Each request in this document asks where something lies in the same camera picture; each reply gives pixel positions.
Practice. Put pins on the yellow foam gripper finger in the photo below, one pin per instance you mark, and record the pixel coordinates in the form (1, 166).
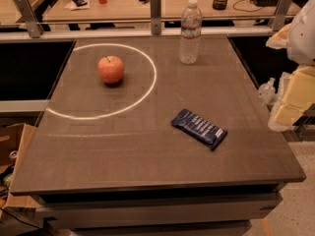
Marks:
(279, 39)
(296, 95)

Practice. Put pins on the red apple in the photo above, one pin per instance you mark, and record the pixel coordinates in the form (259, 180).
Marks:
(111, 69)

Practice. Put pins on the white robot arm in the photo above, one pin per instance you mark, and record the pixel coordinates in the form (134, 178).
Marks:
(301, 36)

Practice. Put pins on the small clear bottle on floor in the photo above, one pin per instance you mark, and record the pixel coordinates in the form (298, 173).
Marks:
(267, 90)

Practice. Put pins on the clear plastic water bottle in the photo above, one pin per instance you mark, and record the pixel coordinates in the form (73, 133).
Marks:
(191, 27)

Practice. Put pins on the dark blue snack bar wrapper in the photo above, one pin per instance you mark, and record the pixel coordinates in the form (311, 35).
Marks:
(199, 128)

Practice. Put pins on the wooden background desk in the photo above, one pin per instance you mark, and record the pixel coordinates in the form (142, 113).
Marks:
(133, 10)

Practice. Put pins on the cardboard box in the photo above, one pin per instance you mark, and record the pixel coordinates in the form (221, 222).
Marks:
(14, 143)

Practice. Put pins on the right metal rail bracket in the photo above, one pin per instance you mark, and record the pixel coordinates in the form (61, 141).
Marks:
(276, 22)

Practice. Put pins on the metal rail bracket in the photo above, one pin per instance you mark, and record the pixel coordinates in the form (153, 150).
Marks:
(34, 28)
(155, 7)
(276, 22)

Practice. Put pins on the middle metal rail bracket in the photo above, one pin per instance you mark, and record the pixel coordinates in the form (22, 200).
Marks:
(155, 7)

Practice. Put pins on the left metal rail bracket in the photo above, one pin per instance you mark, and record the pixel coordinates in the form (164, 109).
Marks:
(34, 28)

